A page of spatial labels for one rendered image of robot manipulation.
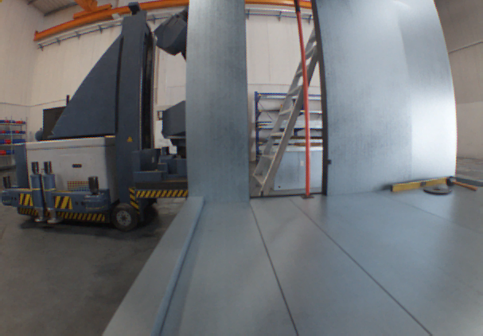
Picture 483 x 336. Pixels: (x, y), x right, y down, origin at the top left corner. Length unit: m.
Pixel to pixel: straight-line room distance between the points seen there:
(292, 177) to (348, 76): 2.17
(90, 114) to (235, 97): 1.41
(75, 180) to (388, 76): 2.88
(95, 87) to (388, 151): 2.61
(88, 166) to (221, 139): 1.30
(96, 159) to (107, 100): 0.54
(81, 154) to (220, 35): 1.57
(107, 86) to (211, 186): 1.37
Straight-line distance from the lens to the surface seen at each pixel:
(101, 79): 2.30
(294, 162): 3.52
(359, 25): 2.02
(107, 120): 2.19
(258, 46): 8.92
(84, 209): 2.10
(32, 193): 2.48
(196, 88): 1.50
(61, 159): 2.39
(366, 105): 1.80
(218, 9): 1.73
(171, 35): 2.31
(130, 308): 0.58
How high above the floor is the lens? 0.79
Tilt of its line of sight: 4 degrees down
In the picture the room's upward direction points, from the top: 1 degrees counter-clockwise
